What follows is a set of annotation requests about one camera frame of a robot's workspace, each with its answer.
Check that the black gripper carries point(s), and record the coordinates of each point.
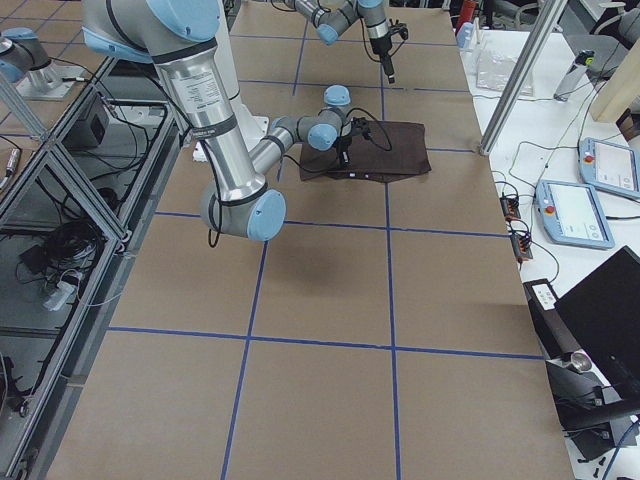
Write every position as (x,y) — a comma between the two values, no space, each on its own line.
(380,46)
(344,146)

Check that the brown t-shirt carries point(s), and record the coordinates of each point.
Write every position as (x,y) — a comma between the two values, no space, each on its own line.
(396,151)

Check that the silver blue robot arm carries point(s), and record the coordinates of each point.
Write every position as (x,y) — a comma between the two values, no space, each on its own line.
(179,39)
(331,21)

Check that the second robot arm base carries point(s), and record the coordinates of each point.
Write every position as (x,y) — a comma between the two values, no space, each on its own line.
(26,64)

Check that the red cylinder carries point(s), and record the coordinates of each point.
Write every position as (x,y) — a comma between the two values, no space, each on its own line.
(467,10)

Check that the clear plastic bag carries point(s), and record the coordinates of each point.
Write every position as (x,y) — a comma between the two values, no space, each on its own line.
(494,69)

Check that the orange black connector board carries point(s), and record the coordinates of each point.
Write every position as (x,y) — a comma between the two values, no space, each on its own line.
(519,232)

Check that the lower teach pendant tablet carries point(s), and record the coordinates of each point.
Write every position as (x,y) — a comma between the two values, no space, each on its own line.
(572,215)

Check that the teach pendant tablet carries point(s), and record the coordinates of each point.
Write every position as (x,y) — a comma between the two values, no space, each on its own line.
(609,167)
(572,215)

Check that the wooden beam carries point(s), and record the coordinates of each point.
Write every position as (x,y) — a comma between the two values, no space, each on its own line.
(620,91)

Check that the upper teach pendant tablet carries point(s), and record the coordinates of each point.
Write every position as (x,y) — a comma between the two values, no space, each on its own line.
(609,167)

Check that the black box with label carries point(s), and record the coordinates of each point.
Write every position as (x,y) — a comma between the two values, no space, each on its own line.
(553,333)

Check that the black monitor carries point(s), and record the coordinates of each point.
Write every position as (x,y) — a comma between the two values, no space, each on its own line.
(602,314)

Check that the white power strip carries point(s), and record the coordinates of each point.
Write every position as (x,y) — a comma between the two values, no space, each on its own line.
(59,296)

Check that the silver metal cup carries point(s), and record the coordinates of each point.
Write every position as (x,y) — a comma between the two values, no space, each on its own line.
(577,362)

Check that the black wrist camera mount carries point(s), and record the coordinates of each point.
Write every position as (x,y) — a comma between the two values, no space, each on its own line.
(398,28)
(360,127)

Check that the white pedestal column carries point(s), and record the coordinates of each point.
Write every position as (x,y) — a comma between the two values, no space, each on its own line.
(235,100)

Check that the aluminium frame post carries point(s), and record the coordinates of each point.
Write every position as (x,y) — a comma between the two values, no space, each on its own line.
(549,14)

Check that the aluminium frame rack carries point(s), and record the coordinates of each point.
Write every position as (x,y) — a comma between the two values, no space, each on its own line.
(76,209)

